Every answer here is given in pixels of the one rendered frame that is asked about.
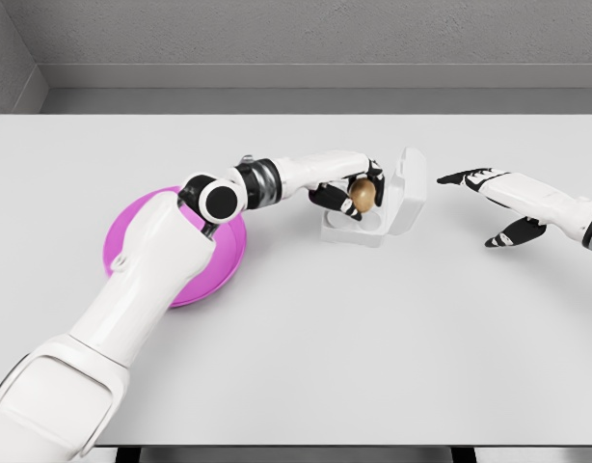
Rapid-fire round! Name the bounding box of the pink plate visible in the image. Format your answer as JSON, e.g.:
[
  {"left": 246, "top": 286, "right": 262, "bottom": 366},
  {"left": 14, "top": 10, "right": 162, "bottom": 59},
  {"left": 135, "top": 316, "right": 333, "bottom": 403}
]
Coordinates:
[{"left": 102, "top": 186, "right": 249, "bottom": 309}]

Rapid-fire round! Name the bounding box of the white egg box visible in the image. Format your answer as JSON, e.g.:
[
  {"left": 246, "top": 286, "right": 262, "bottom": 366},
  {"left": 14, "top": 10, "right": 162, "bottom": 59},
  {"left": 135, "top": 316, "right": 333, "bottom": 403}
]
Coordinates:
[{"left": 320, "top": 146, "right": 428, "bottom": 249}]

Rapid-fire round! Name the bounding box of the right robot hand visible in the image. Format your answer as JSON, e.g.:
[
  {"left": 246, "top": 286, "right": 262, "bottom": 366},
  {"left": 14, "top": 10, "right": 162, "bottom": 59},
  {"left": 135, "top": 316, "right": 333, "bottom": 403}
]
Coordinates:
[{"left": 436, "top": 168, "right": 591, "bottom": 250}]

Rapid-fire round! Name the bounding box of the brown egg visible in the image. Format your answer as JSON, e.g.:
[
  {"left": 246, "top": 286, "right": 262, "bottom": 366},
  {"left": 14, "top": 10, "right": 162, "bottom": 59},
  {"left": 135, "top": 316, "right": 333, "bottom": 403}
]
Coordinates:
[{"left": 349, "top": 178, "right": 377, "bottom": 213}]

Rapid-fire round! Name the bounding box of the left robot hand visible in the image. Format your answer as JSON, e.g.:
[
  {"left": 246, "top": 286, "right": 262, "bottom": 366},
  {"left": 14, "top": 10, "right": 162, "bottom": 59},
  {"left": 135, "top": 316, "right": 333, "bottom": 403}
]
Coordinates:
[{"left": 303, "top": 150, "right": 386, "bottom": 222}]

